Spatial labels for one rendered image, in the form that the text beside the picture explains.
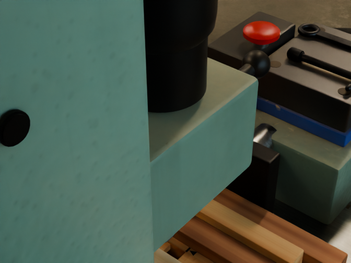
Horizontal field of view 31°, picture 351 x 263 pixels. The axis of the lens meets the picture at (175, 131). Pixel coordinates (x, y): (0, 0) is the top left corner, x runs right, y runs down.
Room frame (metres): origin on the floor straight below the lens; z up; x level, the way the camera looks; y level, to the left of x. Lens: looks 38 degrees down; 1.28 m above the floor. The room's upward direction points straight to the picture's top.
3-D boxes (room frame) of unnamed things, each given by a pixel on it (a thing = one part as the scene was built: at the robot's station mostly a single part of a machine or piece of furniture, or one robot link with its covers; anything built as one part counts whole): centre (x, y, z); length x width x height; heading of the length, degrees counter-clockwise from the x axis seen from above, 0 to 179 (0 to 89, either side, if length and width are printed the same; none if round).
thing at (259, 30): (0.46, -0.07, 1.02); 0.03 x 0.03 x 0.01
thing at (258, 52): (0.36, -0.04, 1.04); 0.06 x 0.02 x 0.02; 140
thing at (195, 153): (0.29, 0.02, 1.03); 0.14 x 0.07 x 0.09; 140
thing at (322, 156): (0.45, -0.11, 0.92); 0.15 x 0.13 x 0.09; 50
